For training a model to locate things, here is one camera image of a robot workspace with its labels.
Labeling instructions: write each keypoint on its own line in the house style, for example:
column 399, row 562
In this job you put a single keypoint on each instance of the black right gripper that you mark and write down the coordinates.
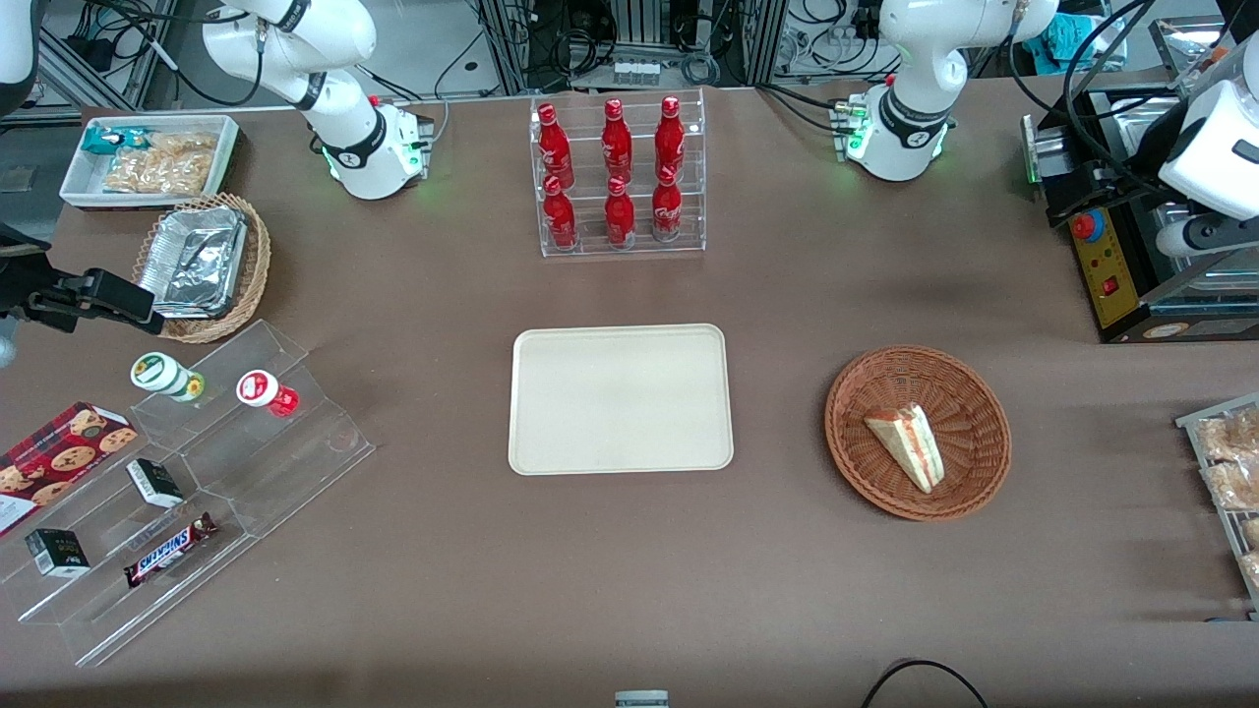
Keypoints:
column 22, row 285

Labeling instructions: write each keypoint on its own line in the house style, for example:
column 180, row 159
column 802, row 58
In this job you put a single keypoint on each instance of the teal cloth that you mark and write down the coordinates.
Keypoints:
column 1067, row 39

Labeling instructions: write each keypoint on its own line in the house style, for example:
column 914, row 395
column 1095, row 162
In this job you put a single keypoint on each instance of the clear bag of crackers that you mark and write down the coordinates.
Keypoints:
column 162, row 165

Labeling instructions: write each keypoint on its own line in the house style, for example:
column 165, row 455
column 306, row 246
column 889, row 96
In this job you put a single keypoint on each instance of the tan wicker basket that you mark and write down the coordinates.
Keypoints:
column 258, row 265

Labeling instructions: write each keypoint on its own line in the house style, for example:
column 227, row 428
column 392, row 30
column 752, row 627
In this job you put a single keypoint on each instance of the red tartan cookie box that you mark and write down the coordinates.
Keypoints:
column 64, row 457

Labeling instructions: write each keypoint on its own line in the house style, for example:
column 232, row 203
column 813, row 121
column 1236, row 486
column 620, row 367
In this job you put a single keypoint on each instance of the row of white connectors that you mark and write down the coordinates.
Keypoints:
column 635, row 72

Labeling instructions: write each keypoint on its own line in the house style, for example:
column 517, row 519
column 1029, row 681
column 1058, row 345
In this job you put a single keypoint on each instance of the red emergency stop button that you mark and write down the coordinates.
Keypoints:
column 1087, row 226

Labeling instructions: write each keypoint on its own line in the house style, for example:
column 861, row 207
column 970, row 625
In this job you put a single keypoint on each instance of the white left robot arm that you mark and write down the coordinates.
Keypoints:
column 915, row 88

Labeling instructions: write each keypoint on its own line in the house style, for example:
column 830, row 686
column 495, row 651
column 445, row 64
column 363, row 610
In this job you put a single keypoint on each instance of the triangular sandwich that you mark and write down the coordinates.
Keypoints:
column 910, row 444

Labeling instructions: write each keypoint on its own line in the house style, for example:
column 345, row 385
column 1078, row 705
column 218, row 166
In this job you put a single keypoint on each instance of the beige rectangular plastic tray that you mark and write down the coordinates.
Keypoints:
column 620, row 398

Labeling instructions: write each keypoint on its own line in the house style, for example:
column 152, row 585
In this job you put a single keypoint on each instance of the clear acrylic stepped shelf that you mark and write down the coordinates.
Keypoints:
column 285, row 462

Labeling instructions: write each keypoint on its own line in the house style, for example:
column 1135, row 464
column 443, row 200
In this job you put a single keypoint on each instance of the red lid drink cup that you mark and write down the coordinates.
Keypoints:
column 264, row 390

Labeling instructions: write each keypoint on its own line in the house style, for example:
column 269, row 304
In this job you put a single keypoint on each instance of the black hot food display case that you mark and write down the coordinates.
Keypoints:
column 1116, row 285

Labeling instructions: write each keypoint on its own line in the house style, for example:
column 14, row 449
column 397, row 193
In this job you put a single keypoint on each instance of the grey device at table edge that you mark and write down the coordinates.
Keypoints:
column 641, row 699

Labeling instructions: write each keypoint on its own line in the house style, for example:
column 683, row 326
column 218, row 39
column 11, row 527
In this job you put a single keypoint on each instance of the wrapped bread bun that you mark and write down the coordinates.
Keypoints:
column 1251, row 570
column 1229, row 438
column 1251, row 533
column 1234, row 484

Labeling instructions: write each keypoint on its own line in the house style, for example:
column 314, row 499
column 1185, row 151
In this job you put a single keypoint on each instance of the brown round wicker basket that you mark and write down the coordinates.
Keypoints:
column 964, row 403

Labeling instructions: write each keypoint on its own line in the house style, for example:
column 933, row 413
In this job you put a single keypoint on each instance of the white rectangular snack bin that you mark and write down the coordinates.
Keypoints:
column 79, row 182

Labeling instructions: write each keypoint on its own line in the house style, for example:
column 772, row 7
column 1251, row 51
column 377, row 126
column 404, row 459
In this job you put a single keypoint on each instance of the green lid drink cup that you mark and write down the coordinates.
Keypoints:
column 162, row 375

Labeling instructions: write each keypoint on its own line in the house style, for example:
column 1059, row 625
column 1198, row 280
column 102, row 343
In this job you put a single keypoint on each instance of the small black box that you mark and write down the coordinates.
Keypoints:
column 154, row 483
column 57, row 553

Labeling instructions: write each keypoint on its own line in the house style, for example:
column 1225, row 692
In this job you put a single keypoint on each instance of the Snickers chocolate bar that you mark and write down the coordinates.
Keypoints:
column 167, row 551

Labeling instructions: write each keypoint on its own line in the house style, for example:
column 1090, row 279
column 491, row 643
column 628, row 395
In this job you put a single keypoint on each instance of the red cola bottle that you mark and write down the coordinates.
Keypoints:
column 555, row 147
column 617, row 143
column 620, row 216
column 561, row 218
column 670, row 138
column 666, row 208

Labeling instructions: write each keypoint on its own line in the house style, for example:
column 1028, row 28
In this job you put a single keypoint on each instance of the aluminium foil container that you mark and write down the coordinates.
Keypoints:
column 195, row 261

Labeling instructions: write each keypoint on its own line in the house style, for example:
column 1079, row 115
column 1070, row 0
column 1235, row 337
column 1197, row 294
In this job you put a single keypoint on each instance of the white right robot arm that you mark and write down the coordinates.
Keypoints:
column 344, row 108

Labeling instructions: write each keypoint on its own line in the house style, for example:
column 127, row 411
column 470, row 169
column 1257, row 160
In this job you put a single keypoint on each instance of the clear acrylic bottle rack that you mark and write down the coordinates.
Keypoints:
column 693, row 211

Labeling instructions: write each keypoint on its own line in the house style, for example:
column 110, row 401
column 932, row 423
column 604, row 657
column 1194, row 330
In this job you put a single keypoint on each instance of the teal snack packet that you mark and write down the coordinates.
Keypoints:
column 106, row 139

